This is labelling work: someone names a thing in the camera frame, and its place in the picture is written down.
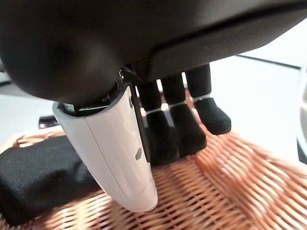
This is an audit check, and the black garment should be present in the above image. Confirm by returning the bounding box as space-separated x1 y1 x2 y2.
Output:
0 135 106 227

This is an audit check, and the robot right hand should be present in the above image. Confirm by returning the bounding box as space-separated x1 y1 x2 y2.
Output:
0 0 307 214

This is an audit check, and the tan wicker laundry basket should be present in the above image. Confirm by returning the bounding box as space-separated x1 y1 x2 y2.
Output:
0 126 307 230

